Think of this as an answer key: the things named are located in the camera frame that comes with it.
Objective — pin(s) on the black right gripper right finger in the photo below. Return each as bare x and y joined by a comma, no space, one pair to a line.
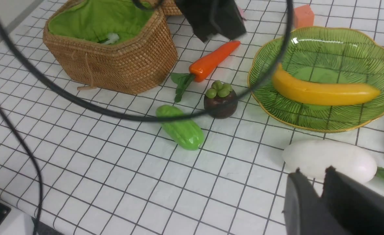
356,208

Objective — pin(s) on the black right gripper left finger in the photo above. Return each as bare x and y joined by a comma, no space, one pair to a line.
304,211

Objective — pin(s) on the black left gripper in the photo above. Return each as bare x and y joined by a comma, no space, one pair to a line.
211,17

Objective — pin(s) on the orange carrot with leaves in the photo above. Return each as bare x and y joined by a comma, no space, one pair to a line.
202,68

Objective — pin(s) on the white radish with leaves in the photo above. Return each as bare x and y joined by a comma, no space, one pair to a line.
313,157

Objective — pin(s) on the dark purple mangosteen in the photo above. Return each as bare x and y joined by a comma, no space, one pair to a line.
220,100

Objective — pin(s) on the yellow banana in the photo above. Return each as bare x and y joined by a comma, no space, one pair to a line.
322,93

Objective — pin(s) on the green cucumber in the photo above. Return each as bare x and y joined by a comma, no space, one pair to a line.
186,133

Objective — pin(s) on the woven wicker basket lid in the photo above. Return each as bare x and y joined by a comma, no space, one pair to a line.
168,8

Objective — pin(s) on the orange foam cube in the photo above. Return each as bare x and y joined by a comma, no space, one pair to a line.
303,16

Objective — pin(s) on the woven wicker basket green lining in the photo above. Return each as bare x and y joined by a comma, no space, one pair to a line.
111,44

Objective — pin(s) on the green glass leaf plate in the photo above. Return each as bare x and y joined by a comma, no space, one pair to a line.
331,57

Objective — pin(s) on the white black grid tablecloth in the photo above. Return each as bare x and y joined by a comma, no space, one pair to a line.
114,177

